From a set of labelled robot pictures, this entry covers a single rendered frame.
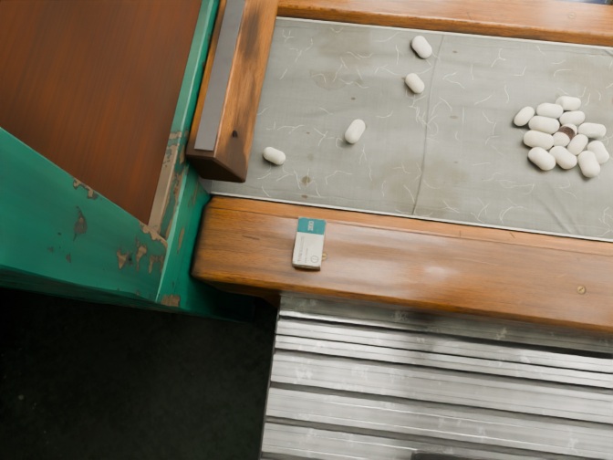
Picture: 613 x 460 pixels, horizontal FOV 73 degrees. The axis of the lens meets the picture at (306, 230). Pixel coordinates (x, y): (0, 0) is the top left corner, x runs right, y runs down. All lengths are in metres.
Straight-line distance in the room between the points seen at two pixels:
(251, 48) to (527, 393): 0.58
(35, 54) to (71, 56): 0.03
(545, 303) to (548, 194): 0.15
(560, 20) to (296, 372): 0.63
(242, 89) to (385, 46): 0.26
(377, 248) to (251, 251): 0.16
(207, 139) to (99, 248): 0.19
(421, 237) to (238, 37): 0.33
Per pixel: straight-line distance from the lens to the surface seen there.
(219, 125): 0.49
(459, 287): 0.54
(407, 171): 0.59
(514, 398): 0.66
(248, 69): 0.55
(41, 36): 0.32
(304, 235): 0.50
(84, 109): 0.35
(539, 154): 0.64
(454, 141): 0.63
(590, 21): 0.78
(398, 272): 0.52
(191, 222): 0.53
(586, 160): 0.67
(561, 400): 0.69
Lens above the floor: 1.27
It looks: 75 degrees down
